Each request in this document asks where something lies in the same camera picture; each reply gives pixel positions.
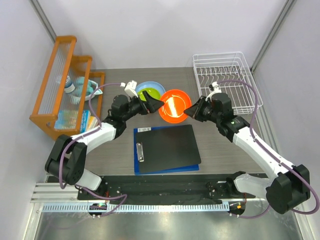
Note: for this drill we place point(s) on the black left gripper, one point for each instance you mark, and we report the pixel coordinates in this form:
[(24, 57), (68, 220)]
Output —
[(152, 105)]

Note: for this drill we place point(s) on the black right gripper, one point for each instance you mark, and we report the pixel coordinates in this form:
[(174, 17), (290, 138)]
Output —
[(195, 111)]

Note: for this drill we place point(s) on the green plate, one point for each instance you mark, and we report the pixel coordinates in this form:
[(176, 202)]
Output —
[(151, 91)]

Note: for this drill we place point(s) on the blue plate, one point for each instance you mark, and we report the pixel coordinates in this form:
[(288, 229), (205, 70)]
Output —
[(150, 84)]

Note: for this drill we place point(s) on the orange plate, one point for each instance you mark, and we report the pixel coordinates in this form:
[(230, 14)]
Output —
[(176, 102)]

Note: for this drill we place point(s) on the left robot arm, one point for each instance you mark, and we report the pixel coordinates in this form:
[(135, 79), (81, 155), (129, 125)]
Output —
[(67, 158)]

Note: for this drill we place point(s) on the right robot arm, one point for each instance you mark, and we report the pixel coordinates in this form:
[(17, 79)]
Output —
[(285, 185)]

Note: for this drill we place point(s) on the orange wooden shelf rack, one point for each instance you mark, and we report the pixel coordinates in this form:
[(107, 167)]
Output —
[(56, 112)]

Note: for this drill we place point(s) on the black clipboard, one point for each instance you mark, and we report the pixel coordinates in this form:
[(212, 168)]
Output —
[(167, 148)]

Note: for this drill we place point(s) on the blue folder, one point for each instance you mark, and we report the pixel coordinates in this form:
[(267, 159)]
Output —
[(137, 172)]

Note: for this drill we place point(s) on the white and teal bowl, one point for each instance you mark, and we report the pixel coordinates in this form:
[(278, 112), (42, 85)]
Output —
[(92, 88)]

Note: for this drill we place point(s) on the teal scrub brush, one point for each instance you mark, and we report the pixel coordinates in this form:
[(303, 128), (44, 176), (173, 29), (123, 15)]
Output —
[(80, 87)]

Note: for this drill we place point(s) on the small white blue jar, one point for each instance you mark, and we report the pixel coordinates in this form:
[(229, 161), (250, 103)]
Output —
[(69, 87)]

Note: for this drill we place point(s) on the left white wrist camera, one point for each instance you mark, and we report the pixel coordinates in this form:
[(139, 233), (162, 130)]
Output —
[(130, 88)]

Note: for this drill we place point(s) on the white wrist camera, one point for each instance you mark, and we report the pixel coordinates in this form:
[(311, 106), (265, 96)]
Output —
[(214, 88), (130, 88)]

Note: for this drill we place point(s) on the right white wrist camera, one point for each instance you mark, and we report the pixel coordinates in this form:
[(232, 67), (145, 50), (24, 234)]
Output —
[(214, 88)]

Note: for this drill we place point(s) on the white wire dish rack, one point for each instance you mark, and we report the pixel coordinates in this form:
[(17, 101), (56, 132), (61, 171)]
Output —
[(232, 71)]

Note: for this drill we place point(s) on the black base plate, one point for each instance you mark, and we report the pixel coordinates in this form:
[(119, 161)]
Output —
[(167, 190)]

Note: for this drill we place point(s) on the aluminium frame rail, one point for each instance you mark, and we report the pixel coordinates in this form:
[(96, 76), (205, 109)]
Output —
[(74, 198)]

